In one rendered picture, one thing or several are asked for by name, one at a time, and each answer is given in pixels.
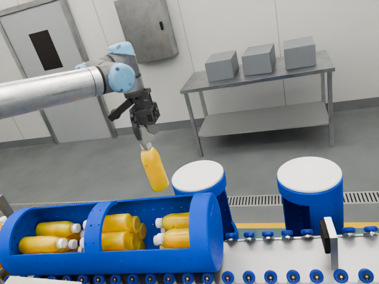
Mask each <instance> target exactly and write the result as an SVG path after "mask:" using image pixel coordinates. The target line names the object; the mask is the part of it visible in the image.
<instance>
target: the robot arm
mask: <svg viewBox="0 0 379 284"><path fill-rule="evenodd" d="M108 53H109V54H107V55H105V56H102V57H99V58H97V59H94V60H90V61H87V62H83V63H82V64H80V65H77V66H76V67H75V69H74V70H70V71H66V72H60V73H54V74H48V75H45V76H39V77H33V78H27V79H21V80H17V81H11V82H5V83H0V119H5V118H10V117H14V116H18V115H21V114H25V113H30V112H35V111H38V110H42V109H46V108H50V107H55V106H58V105H63V104H67V103H71V102H74V101H79V100H83V99H88V98H91V97H95V96H99V95H104V94H108V93H111V92H117V93H124V96H125V98H126V100H125V101H124V102H123V103H122V104H121V105H120V106H118V107H117V108H116V109H112V110H111V112H110V115H109V116H108V118H109V119H110V120H111V121H112V122H113V121H114V120H115V119H119V118H120V116H121V114H122V113H123V112H124V111H126V110H127V109H128V108H129V107H131V106H132V105H133V104H134V105H133V106H132V108H131V109H130V110H129V112H130V120H131V124H132V128H133V132H134V135H135V137H136V139H137V140H138V142H139V144H140V145H141V146H142V147H143V148H144V149H145V150H148V149H147V145H146V144H147V143H149V142H152V141H154V139H155V136H154V135H153V134H156V133H158V132H159V128H158V127H155V126H152V125H155V123H156V121H157V120H158V118H159V116H160V112H159V109H158V106H157V103H156V102H154V101H152V98H151V94H150V92H151V88H144V82H143V79H142V76H141V73H140V69H139V66H138V62H137V60H136V54H135V52H134V49H133V47H132V45H131V43H130V42H120V43H116V44H113V45H111V46H109V47H108ZM153 102H154V103H153ZM139 125H140V126H139Z"/></svg>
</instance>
